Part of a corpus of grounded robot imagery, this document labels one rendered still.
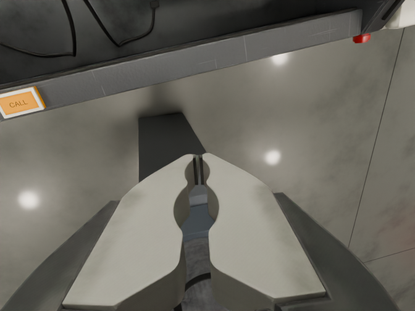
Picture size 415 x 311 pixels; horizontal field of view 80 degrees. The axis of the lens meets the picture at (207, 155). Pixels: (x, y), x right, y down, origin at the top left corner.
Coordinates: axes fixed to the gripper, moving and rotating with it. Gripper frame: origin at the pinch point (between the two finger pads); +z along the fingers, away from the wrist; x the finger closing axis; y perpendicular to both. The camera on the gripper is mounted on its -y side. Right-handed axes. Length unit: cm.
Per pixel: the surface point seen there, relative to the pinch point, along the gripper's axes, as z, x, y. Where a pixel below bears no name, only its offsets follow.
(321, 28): 33.0, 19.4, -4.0
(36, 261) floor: 94, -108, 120
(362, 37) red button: 51, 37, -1
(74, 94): 23.9, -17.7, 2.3
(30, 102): 21.5, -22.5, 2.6
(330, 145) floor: 142, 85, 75
